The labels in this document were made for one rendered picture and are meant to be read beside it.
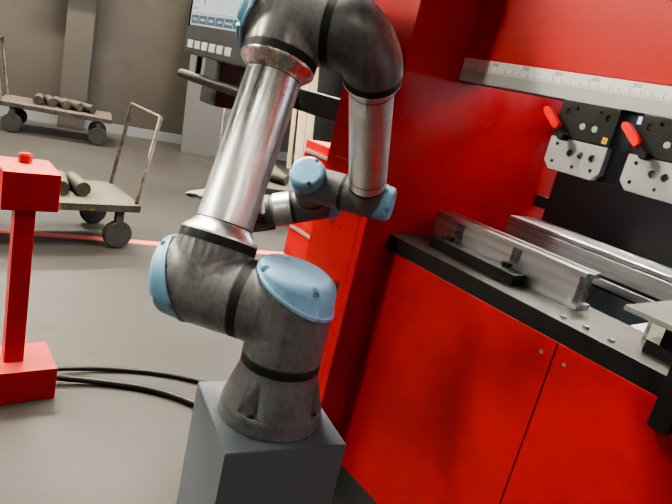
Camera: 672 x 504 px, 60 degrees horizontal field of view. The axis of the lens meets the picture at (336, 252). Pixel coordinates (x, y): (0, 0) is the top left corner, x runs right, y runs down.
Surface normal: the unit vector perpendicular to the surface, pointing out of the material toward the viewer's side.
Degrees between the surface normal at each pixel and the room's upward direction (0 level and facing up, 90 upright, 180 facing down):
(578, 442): 90
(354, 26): 84
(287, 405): 73
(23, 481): 0
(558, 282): 90
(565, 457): 90
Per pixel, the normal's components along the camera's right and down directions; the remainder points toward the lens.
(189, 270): -0.22, -0.18
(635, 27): -0.79, -0.01
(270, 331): -0.29, 0.23
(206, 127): 0.44, 0.13
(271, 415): 0.10, -0.01
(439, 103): 0.57, 0.35
